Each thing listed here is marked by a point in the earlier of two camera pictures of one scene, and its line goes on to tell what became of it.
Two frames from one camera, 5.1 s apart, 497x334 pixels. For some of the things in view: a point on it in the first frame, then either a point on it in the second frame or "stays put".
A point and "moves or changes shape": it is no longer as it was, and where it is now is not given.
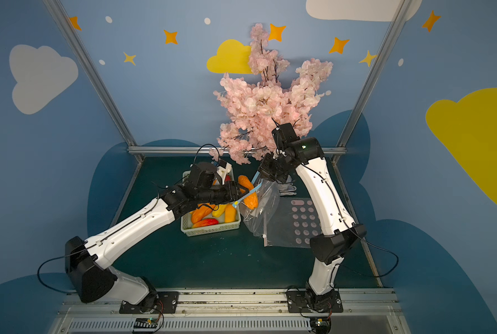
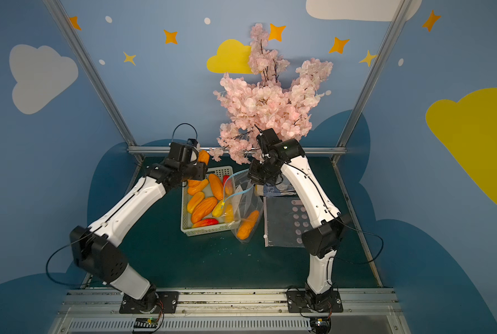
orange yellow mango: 230,213 stays put
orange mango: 251,200 to 248,225
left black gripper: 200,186 to 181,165
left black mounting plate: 166,303 stays put
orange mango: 202,211 to 203,156
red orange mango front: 207,222 stays put
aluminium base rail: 364,311 stays put
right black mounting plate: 296,303 stays put
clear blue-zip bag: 257,207 moves or changes shape
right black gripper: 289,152 to 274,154
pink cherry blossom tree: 250,107 stays put
